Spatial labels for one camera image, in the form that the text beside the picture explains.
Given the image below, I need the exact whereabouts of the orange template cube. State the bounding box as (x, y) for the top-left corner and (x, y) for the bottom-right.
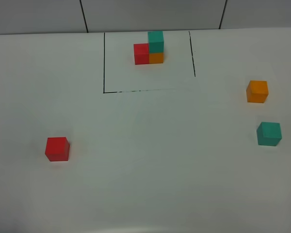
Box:
(149, 52), (164, 64)

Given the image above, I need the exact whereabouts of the red template cube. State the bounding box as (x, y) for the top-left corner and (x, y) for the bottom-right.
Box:
(133, 43), (149, 65)

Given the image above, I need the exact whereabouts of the teal template cube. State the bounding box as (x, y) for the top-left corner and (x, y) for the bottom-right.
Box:
(147, 31), (164, 53)

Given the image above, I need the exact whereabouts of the teal loose cube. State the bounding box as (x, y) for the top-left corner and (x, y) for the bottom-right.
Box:
(256, 121), (282, 146)

